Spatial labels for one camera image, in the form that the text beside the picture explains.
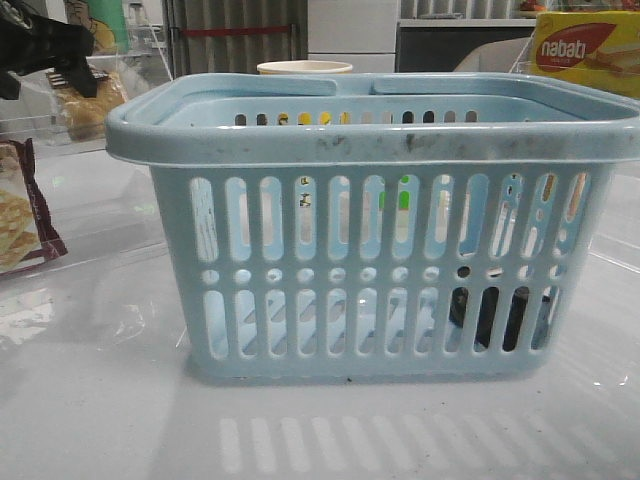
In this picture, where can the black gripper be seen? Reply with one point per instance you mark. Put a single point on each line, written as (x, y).
(31, 42)

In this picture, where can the light blue plastic basket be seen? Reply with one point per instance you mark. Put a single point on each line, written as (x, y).
(408, 265)

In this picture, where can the yellow bread slice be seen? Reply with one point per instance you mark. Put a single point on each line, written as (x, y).
(84, 116)

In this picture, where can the red biscuit snack packet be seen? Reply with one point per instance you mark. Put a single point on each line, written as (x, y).
(28, 236)

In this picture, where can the grey cabinet with counter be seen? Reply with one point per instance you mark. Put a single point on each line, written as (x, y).
(430, 45)

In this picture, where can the yellow nabati wafer box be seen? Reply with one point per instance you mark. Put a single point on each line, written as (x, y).
(595, 49)

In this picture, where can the clear acrylic display shelf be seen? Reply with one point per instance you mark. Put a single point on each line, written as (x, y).
(104, 210)

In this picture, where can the yellow popcorn paper cup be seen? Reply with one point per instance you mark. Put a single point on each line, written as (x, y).
(285, 132)

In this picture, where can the green cartoon snack can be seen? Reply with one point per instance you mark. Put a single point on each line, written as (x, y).
(105, 21)

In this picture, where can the beige chair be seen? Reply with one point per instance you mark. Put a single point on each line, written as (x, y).
(501, 56)

